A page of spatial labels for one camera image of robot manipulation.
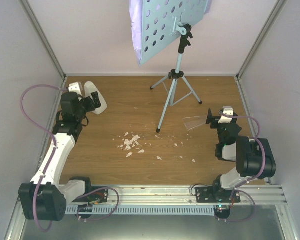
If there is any grey slotted cable duct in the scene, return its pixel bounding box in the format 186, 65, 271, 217
79, 205, 215, 216

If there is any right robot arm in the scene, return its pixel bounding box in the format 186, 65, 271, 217
190, 107, 277, 205

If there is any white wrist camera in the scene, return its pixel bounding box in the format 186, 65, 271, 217
68, 82, 83, 95
218, 106, 234, 124

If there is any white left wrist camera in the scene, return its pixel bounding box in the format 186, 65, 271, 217
68, 82, 83, 95

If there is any white debris flakes pile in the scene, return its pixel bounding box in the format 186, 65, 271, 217
107, 124, 200, 163

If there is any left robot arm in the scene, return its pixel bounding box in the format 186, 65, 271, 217
18, 89, 105, 222

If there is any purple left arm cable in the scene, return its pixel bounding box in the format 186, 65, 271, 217
19, 84, 68, 151

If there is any clear metronome front cover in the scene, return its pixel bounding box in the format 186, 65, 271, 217
183, 115, 207, 131

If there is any white metronome body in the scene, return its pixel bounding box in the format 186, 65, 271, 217
84, 81, 108, 115

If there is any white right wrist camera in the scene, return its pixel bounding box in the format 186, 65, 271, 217
218, 106, 234, 124

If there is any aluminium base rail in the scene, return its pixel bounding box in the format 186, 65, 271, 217
64, 184, 288, 205

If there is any light blue music stand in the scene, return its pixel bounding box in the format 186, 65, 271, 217
140, 0, 211, 133

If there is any lilac sheet music paper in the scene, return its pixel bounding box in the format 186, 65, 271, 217
129, 0, 143, 66

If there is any left aluminium frame post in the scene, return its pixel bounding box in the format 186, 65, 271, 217
19, 0, 67, 82

